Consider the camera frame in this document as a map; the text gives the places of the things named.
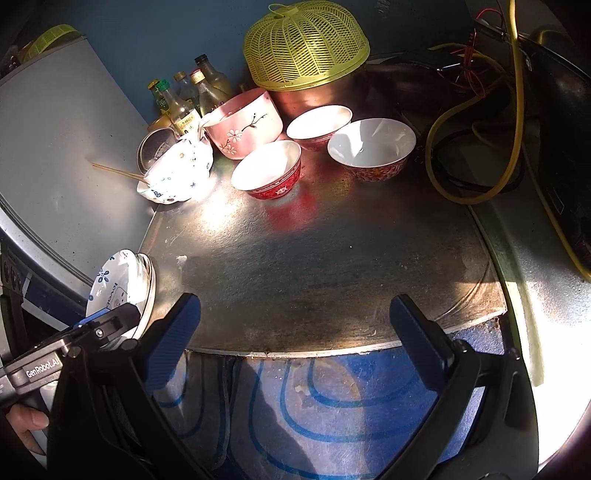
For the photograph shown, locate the lovable bear plate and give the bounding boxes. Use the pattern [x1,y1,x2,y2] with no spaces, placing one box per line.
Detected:
[86,249,147,338]

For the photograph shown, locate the red bowl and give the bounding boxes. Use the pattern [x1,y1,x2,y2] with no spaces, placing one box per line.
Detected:
[328,118,417,182]
[230,140,301,200]
[286,105,353,152]

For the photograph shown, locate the red bowl front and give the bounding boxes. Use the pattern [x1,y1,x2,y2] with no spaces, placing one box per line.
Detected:
[230,140,301,200]

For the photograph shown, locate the leaf pattern white plate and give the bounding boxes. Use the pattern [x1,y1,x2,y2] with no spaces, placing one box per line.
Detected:
[130,253,156,339]

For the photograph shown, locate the person's left hand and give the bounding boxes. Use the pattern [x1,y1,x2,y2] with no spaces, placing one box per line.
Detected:
[6,404,49,455]

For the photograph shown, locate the white bear pattern bowl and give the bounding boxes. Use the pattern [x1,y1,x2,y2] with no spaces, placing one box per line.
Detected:
[136,138,213,205]

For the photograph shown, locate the wooden chopsticks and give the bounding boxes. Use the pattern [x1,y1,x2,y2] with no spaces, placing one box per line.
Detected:
[91,162,145,182]

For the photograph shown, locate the steel bowl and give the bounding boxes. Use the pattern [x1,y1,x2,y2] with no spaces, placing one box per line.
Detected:
[136,127,178,173]

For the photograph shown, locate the green cap oil bottle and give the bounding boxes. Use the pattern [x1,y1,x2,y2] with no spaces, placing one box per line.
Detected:
[156,79,200,135]

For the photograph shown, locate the pink floral bowl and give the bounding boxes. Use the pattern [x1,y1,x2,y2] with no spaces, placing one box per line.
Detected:
[204,88,283,161]

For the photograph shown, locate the green label bottle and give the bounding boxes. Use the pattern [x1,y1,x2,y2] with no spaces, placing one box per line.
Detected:
[147,79,169,115]

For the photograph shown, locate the gold cap oil bottle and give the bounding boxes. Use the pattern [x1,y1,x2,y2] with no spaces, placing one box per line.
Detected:
[190,69,229,116]

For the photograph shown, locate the clear glass bottle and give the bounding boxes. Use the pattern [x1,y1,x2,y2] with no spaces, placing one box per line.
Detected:
[174,71,198,107]

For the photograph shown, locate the copper metal basin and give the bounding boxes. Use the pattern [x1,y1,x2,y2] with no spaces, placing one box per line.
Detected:
[270,70,370,121]

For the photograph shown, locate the black cap sauce bottle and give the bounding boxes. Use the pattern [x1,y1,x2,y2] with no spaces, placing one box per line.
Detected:
[194,54,235,98]

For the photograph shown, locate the black electric cooker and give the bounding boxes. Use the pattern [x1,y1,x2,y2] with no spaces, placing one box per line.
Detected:
[523,25,590,257]

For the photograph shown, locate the yellow mesh food cover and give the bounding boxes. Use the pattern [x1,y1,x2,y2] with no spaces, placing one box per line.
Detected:
[242,1,370,92]

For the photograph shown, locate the red wires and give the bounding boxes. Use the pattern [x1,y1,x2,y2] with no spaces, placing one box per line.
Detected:
[450,6,509,98]

